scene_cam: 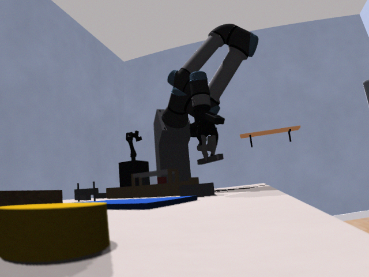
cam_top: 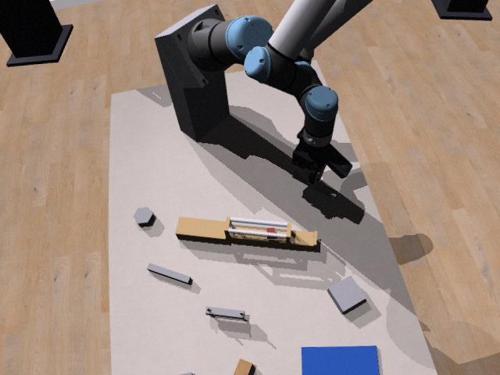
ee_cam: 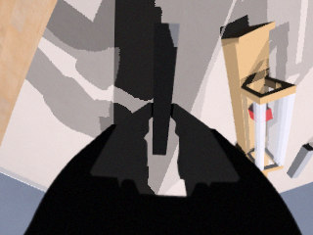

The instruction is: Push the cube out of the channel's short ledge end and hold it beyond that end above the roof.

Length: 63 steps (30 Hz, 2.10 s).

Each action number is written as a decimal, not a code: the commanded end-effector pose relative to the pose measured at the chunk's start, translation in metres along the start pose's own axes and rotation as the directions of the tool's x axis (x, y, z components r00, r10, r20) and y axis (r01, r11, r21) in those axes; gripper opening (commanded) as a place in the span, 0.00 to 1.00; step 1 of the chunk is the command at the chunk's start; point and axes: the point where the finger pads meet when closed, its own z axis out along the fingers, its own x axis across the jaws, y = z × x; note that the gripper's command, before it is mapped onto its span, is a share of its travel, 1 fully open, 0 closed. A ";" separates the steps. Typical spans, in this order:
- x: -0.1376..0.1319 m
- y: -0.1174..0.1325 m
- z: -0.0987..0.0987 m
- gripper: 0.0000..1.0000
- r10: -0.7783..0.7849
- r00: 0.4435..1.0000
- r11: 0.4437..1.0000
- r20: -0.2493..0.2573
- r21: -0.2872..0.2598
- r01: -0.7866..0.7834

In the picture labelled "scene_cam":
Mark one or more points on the dark olive cylinder with yellow top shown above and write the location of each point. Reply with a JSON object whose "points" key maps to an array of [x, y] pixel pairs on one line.
{"points": [[52, 232]]}

